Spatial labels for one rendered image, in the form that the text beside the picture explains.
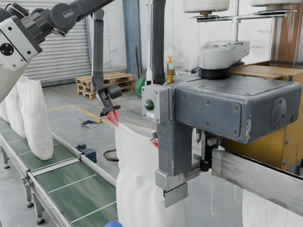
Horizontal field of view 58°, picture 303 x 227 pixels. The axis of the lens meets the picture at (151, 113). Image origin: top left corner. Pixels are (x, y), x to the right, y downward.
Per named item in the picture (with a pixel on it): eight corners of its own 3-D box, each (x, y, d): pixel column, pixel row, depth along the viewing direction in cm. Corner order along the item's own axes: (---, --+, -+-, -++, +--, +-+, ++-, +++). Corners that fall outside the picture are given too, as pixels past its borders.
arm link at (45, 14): (34, 20, 86) (35, 15, 82) (59, 4, 90) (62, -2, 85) (53, 44, 89) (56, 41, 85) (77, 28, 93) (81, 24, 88)
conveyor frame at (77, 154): (-15, 123, 391) (-17, 113, 386) (20, 115, 419) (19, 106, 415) (30, 188, 220) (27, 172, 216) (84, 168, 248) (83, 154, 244)
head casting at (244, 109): (157, 168, 83) (153, 72, 75) (209, 146, 98) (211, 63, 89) (242, 216, 61) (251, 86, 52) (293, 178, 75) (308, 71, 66)
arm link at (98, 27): (92, 16, 151) (94, 6, 141) (102, 18, 152) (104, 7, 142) (90, 92, 143) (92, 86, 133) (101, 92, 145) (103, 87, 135)
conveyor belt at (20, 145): (-12, 121, 393) (-13, 115, 390) (17, 115, 416) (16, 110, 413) (34, 182, 226) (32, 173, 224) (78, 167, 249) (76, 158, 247)
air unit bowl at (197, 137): (191, 141, 100) (191, 125, 98) (197, 139, 101) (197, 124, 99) (197, 143, 97) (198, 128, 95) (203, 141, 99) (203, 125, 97)
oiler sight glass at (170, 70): (163, 75, 76) (163, 63, 75) (170, 74, 77) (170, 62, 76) (170, 76, 74) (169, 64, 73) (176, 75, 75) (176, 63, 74)
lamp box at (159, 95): (142, 117, 76) (140, 86, 73) (154, 114, 78) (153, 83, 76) (159, 124, 70) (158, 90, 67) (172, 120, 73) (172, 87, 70)
